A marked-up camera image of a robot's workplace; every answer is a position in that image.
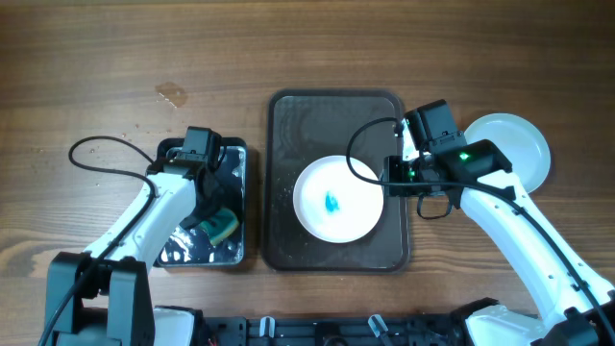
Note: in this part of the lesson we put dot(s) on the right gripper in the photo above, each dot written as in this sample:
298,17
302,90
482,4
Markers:
393,166

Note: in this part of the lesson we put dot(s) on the green yellow sponge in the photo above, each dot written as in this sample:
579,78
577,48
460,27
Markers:
220,225

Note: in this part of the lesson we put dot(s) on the white plate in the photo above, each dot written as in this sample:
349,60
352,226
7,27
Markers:
336,201
520,141

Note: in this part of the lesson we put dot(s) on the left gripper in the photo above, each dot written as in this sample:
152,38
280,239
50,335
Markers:
221,194

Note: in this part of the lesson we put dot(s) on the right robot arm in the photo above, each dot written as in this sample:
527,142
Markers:
576,305

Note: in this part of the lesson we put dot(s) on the brown serving tray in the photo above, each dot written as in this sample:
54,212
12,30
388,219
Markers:
305,125

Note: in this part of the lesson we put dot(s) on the white plate top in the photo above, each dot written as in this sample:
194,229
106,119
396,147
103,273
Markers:
336,201

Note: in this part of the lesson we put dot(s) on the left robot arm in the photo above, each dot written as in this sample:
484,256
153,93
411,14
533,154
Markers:
101,296

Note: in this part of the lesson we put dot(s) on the black water tray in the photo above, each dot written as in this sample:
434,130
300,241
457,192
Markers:
191,248

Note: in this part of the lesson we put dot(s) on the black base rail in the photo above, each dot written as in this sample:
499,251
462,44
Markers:
413,330

